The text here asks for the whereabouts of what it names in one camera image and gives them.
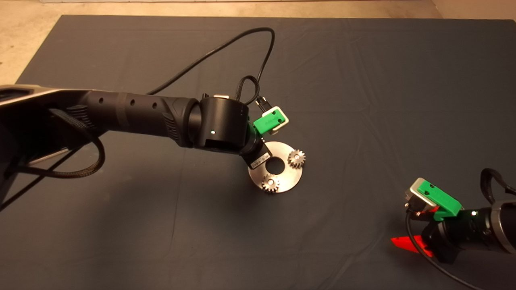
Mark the small steel planetary gear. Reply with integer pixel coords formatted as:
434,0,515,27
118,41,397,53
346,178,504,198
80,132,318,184
261,174,280,193
288,150,306,170

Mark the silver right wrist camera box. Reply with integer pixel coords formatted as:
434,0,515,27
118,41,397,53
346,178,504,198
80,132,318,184
404,177,439,212

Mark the dark grey table cloth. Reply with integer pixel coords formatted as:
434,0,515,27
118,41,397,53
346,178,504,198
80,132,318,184
0,15,516,290

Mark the smooth black camera cable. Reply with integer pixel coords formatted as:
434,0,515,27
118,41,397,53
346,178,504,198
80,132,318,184
406,209,478,290
147,27,276,101

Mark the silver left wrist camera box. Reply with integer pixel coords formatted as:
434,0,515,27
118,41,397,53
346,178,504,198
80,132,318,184
262,106,290,133

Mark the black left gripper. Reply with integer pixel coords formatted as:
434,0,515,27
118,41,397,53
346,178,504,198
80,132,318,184
241,136,272,170

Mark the green left camera mount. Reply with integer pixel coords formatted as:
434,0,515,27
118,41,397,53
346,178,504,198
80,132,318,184
253,109,287,135

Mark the round steel carrier plate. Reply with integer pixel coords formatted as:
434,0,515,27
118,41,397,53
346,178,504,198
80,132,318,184
248,142,304,194

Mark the smooth black right camera cable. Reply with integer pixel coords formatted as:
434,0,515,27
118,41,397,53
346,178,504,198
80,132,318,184
406,209,478,290

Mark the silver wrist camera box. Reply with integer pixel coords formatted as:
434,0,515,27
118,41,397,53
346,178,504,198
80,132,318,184
404,177,439,212
262,106,290,133

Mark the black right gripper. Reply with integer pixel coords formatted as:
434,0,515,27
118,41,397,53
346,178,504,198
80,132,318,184
391,206,494,265

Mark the green right camera mount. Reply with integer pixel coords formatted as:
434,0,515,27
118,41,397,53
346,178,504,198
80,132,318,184
417,180,463,221

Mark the black braided left gripper cable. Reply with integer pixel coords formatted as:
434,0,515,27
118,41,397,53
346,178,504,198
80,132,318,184
235,75,268,109

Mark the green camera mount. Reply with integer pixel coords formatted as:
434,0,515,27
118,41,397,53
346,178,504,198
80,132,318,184
253,109,287,135
417,180,463,221

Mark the smooth black left camera cable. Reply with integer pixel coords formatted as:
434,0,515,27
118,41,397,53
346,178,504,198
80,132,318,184
147,27,276,101

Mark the black braided right gripper cable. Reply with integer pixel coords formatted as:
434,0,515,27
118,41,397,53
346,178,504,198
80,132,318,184
480,168,516,205

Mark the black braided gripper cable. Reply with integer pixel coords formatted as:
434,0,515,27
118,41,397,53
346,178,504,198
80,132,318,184
235,75,268,109
480,168,516,205

